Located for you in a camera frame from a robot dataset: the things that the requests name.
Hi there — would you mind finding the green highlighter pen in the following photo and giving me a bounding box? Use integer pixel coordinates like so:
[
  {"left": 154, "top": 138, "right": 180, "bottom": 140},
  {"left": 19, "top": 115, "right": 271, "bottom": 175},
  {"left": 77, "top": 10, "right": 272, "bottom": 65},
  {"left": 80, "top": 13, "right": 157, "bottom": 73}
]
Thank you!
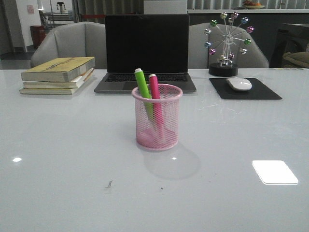
[{"left": 134, "top": 68, "right": 154, "bottom": 124}]

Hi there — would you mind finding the pink highlighter pen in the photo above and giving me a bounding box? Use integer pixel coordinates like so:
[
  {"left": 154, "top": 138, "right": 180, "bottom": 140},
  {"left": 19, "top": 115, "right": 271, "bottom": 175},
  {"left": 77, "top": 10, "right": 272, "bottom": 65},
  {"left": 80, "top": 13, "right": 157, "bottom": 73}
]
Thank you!
[{"left": 149, "top": 74, "right": 165, "bottom": 143}]

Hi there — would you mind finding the pink mesh pen holder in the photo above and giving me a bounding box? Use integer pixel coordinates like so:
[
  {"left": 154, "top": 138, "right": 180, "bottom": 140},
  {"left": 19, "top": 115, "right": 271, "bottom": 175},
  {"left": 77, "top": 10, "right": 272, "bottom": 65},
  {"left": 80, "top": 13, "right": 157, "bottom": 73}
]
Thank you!
[{"left": 131, "top": 84, "right": 183, "bottom": 151}]

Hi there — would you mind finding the grey laptop computer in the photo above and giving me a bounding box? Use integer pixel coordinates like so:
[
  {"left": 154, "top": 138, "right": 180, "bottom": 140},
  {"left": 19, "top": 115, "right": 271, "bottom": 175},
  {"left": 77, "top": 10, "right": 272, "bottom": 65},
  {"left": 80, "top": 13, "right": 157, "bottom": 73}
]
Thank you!
[{"left": 94, "top": 14, "right": 196, "bottom": 94}]

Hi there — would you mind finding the ferris wheel desk ornament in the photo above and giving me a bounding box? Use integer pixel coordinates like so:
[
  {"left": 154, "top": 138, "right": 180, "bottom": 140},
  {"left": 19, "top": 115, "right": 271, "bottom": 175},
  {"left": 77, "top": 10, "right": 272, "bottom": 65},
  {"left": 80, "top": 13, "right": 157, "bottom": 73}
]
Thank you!
[{"left": 204, "top": 11, "right": 254, "bottom": 77}]

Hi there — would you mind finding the middle cream book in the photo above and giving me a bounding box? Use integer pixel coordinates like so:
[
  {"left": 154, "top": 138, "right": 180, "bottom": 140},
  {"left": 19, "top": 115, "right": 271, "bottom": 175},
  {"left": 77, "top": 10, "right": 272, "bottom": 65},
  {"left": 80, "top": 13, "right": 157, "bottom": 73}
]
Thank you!
[{"left": 23, "top": 68, "right": 94, "bottom": 88}]

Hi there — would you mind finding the cream book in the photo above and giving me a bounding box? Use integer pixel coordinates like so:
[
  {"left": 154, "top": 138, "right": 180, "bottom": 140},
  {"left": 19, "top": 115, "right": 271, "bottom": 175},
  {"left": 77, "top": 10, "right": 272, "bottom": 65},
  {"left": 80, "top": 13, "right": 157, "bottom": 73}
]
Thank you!
[
  {"left": 19, "top": 73, "right": 92, "bottom": 95},
  {"left": 23, "top": 68, "right": 94, "bottom": 88}
]

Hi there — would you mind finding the white computer mouse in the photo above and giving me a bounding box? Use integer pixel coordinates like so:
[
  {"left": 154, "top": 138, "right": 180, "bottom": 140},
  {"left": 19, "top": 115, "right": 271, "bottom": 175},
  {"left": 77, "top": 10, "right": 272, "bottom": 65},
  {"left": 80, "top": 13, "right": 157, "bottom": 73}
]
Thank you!
[{"left": 226, "top": 77, "right": 252, "bottom": 91}]

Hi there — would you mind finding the right grey armchair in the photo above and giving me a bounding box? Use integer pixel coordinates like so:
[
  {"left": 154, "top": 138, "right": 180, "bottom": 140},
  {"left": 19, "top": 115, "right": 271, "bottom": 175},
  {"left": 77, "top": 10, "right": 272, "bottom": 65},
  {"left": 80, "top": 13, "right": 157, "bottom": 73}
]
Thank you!
[{"left": 188, "top": 23, "right": 269, "bottom": 69}]

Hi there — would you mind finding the grey armchair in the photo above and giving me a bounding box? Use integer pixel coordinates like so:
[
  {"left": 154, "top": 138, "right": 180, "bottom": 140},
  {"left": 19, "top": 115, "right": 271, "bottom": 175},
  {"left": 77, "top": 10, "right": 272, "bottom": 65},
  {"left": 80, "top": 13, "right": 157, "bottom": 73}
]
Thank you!
[
  {"left": 188, "top": 23, "right": 269, "bottom": 69},
  {"left": 30, "top": 22, "right": 107, "bottom": 69}
]

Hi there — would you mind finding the top yellow book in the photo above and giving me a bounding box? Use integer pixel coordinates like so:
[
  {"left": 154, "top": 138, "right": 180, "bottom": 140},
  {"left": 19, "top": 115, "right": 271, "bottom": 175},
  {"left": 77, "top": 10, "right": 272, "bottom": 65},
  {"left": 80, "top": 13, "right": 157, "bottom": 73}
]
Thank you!
[{"left": 21, "top": 57, "right": 95, "bottom": 82}]

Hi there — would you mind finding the left grey armchair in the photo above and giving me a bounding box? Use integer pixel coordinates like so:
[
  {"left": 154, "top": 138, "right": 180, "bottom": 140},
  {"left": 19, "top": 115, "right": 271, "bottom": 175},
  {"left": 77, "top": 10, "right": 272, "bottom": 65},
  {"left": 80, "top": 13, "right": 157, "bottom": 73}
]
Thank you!
[{"left": 30, "top": 22, "right": 107, "bottom": 69}]

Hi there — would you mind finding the black mouse pad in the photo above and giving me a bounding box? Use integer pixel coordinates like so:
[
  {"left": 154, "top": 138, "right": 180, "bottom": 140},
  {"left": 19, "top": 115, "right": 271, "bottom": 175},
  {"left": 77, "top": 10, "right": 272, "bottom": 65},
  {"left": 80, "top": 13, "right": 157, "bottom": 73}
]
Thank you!
[{"left": 209, "top": 77, "right": 283, "bottom": 100}]

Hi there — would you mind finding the bottom cream book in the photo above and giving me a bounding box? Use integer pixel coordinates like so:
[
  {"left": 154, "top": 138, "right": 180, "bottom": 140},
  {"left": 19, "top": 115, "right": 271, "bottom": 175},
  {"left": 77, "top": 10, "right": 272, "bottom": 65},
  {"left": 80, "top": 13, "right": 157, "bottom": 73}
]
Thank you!
[{"left": 19, "top": 73, "right": 92, "bottom": 95}]

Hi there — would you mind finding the red trash bin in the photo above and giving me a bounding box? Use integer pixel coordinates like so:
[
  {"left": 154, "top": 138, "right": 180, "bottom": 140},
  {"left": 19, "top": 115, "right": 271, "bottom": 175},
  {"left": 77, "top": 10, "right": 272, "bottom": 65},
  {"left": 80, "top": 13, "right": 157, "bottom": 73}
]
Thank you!
[{"left": 30, "top": 25, "right": 46, "bottom": 49}]

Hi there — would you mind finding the fruit bowl on counter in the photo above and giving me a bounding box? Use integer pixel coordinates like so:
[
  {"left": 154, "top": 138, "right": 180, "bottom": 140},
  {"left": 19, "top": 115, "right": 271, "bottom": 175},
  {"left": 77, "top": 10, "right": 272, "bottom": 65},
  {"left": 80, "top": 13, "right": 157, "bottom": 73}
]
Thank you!
[{"left": 242, "top": 0, "right": 265, "bottom": 10}]

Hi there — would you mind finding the olive cushion at right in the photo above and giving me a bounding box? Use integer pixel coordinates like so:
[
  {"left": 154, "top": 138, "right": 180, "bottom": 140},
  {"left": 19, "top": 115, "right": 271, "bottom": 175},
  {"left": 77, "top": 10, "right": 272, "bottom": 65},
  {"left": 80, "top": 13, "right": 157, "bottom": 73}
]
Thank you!
[{"left": 282, "top": 52, "right": 309, "bottom": 68}]

